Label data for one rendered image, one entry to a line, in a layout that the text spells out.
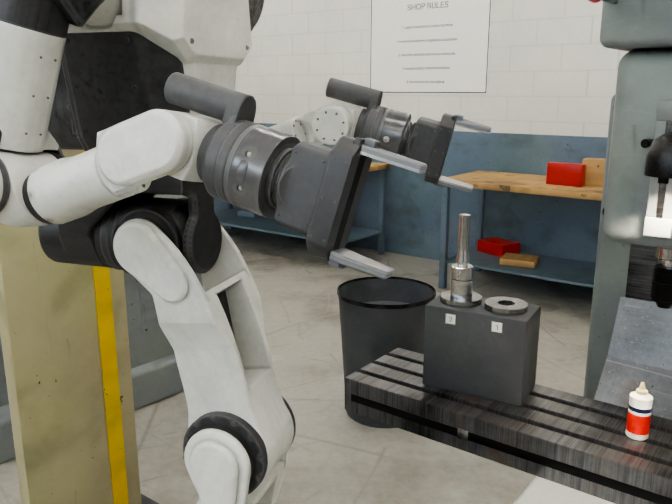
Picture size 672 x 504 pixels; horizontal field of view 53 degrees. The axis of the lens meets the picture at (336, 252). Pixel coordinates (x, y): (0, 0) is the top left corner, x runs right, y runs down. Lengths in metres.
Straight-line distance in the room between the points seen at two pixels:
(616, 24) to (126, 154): 0.78
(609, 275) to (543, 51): 4.23
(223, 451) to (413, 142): 0.59
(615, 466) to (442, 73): 5.15
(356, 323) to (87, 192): 2.40
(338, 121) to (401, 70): 5.27
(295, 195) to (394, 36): 5.85
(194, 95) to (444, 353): 0.93
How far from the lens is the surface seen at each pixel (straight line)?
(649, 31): 1.17
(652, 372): 1.69
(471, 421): 1.42
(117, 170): 0.74
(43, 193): 0.84
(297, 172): 0.66
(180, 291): 1.01
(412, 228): 6.45
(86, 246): 1.12
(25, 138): 0.90
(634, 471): 1.33
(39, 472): 2.49
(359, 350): 3.15
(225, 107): 0.71
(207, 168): 0.69
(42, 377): 2.37
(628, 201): 1.22
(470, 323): 1.44
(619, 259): 1.72
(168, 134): 0.70
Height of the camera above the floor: 1.57
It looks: 14 degrees down
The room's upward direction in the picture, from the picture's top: straight up
